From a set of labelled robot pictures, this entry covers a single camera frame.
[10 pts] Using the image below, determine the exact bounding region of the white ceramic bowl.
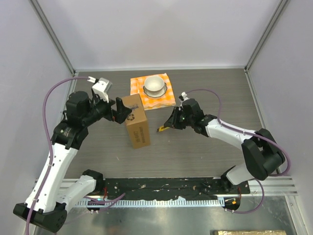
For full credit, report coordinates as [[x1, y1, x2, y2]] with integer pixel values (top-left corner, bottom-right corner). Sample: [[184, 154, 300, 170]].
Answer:
[[143, 75, 165, 94]]

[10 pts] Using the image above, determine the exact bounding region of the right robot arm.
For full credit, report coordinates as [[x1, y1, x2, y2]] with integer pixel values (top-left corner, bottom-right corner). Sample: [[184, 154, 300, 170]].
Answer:
[[163, 98, 286, 193]]

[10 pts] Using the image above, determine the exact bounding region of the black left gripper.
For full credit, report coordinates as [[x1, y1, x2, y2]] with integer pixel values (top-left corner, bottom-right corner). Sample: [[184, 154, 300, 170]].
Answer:
[[82, 92, 132, 126]]

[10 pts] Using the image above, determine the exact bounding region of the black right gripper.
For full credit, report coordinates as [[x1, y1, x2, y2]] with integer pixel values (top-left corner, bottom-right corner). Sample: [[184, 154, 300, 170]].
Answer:
[[164, 107, 194, 130]]

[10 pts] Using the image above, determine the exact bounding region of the orange checkered cloth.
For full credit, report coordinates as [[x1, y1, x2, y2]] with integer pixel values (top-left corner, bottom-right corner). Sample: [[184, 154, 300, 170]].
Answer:
[[130, 73, 176, 110]]

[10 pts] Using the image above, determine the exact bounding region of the yellow utility knife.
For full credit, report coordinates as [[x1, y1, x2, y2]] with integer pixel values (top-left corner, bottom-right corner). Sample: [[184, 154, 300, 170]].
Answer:
[[156, 126, 169, 133]]

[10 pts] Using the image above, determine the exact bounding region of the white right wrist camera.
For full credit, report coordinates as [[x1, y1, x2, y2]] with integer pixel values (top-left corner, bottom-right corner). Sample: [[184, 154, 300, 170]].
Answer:
[[179, 92, 189, 109]]

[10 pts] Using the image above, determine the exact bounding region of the scalloped white saucer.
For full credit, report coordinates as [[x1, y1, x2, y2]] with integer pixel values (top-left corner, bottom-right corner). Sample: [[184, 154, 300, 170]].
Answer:
[[143, 83, 167, 98]]

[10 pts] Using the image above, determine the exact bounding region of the white slotted cable duct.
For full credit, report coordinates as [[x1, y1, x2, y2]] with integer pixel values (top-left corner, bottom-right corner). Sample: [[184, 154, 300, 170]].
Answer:
[[75, 198, 225, 208]]

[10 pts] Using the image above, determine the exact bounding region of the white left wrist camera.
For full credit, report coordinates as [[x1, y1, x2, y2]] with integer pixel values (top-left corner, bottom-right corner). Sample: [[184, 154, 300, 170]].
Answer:
[[88, 76, 112, 103]]

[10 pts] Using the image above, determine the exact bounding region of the gold foil block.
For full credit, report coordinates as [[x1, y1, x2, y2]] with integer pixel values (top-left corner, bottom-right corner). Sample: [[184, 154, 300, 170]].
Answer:
[[213, 230, 287, 235]]

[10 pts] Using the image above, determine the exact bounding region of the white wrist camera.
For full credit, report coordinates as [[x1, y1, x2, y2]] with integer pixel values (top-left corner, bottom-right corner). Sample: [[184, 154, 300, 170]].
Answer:
[[88, 76, 112, 103], [179, 92, 189, 109]]

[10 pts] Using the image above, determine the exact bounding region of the aluminium frame rail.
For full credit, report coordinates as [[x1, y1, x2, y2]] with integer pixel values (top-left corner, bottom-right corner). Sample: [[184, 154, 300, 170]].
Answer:
[[29, 0, 76, 76]]

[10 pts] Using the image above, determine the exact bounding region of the brown cardboard express box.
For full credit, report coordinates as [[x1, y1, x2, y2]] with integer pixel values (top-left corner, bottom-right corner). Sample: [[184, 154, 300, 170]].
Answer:
[[122, 94, 151, 149]]

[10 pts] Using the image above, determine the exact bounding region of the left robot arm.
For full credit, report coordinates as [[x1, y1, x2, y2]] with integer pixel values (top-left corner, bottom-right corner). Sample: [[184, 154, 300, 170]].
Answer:
[[13, 91, 132, 233]]

